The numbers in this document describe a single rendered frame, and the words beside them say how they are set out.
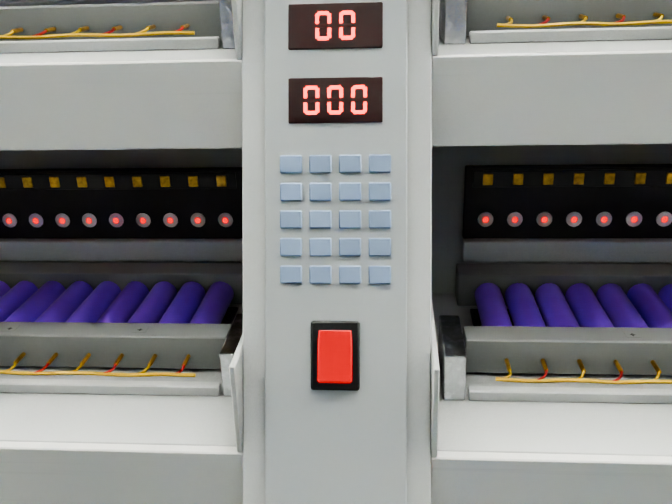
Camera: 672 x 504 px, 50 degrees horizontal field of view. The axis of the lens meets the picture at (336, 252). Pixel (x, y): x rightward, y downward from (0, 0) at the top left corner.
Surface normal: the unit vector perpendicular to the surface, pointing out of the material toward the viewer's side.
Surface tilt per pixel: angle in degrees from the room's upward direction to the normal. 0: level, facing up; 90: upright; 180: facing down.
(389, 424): 90
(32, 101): 111
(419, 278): 90
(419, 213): 90
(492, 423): 21
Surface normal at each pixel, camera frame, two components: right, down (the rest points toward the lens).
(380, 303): -0.07, 0.02
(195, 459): -0.07, 0.37
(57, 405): -0.03, -0.93
